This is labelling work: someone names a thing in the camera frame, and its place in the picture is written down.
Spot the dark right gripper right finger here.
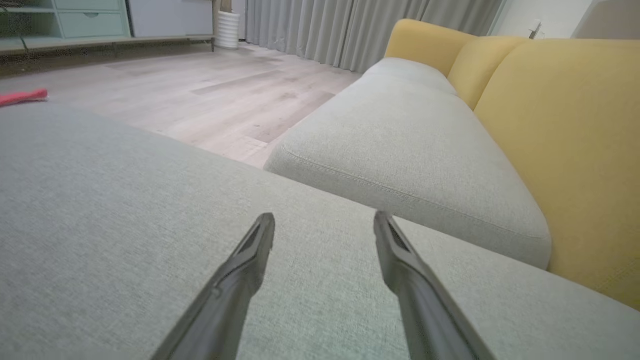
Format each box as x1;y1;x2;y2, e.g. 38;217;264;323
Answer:
374;211;497;360

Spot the middle yellow sofa back cushion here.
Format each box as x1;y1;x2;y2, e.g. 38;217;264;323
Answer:
447;35;529;111

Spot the white ribbed planter pot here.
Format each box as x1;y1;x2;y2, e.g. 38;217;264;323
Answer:
214;10;241;50

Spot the grey pleated curtain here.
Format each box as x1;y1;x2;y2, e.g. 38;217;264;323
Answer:
244;0;503;74

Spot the red shorts white stripe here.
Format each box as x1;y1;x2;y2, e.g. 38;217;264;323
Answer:
0;88;49;108

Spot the yellow sofa armrest cushion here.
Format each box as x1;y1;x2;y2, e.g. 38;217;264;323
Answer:
383;18;477;77

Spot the large grey sofa seat cushion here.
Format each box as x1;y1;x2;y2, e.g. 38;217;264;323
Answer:
0;100;640;360

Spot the large yellow sofa back cushion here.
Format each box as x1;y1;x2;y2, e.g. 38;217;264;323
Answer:
473;38;640;312

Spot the small grey sofa seat cushion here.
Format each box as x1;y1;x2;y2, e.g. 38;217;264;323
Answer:
263;57;553;271

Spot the white cabinet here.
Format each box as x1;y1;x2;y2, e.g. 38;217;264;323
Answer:
126;0;216;39

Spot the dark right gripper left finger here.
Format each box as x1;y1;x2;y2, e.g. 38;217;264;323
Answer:
150;213;277;360

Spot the mint green drawer cabinet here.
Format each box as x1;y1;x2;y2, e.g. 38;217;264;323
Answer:
0;0;132;42

